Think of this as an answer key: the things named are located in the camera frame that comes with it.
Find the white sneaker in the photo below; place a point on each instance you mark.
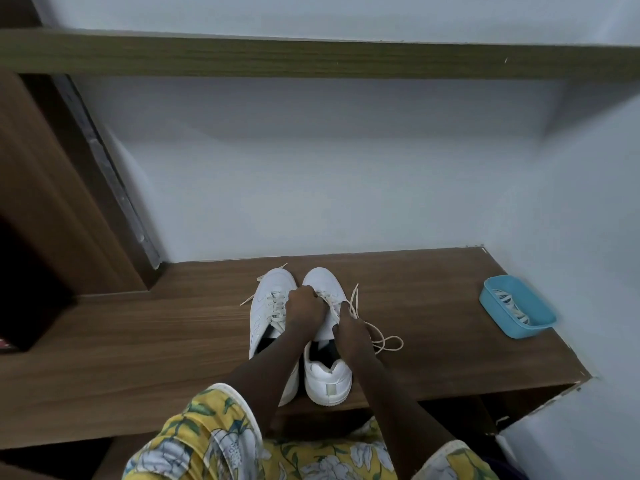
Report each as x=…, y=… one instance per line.
x=327, y=379
x=270, y=279

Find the person's right forearm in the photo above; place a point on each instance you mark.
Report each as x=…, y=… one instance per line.
x=405, y=419

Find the person's right hand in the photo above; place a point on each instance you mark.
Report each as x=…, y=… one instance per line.
x=352, y=334

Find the blue plastic basket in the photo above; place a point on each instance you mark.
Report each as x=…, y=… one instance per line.
x=520, y=332

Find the cream shoelace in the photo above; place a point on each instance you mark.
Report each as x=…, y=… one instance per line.
x=331, y=298
x=276, y=304

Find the wooden wall shelf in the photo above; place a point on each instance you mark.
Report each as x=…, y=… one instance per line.
x=325, y=57

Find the person's left forearm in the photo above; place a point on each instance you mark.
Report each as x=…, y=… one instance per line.
x=265, y=379

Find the person's left hand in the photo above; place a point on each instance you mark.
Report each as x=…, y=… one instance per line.
x=305, y=312

